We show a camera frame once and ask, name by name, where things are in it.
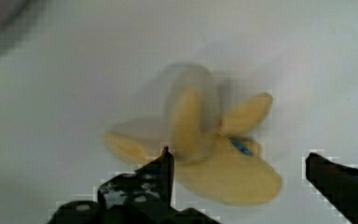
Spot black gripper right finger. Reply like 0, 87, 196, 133
305, 152, 358, 224

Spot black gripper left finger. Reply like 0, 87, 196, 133
47, 147, 220, 224

